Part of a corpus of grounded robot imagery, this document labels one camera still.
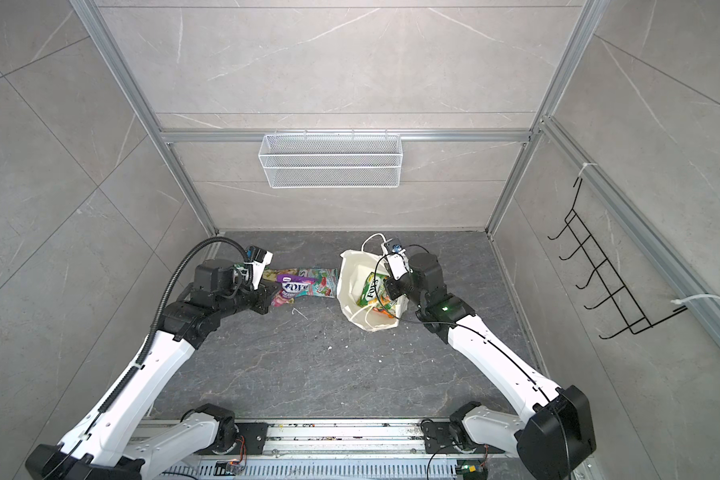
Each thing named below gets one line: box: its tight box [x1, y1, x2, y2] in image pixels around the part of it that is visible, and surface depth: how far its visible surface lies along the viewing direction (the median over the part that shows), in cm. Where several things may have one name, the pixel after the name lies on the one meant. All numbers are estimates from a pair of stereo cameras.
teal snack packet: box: [295, 268, 339, 298], surface depth 103 cm
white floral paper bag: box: [337, 233, 409, 332], surface depth 83 cm
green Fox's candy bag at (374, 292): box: [357, 272, 391, 309], surface depth 98 cm
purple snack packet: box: [271, 274, 318, 307], surface depth 78 cm
